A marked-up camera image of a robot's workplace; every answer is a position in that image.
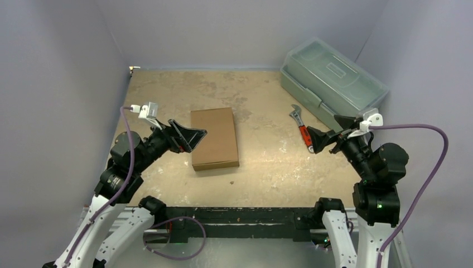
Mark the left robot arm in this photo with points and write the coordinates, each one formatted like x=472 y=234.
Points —
x=94 y=244

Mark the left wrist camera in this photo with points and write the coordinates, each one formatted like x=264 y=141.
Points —
x=148 y=113

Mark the red handled adjustable wrench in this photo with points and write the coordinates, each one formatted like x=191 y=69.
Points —
x=296 y=115

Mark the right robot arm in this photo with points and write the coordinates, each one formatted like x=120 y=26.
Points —
x=375 y=196

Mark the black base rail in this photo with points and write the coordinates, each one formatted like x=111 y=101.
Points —
x=293 y=223

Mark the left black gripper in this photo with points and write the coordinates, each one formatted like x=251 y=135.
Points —
x=174 y=142

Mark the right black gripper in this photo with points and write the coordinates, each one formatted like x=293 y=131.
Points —
x=336 y=138

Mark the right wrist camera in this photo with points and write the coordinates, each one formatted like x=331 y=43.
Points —
x=366 y=119

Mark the brown cardboard box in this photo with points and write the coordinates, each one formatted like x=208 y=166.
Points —
x=219 y=148

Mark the translucent green plastic toolbox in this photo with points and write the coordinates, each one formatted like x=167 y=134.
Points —
x=326 y=82

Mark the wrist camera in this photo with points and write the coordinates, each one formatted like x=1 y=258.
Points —
x=148 y=113
x=366 y=119

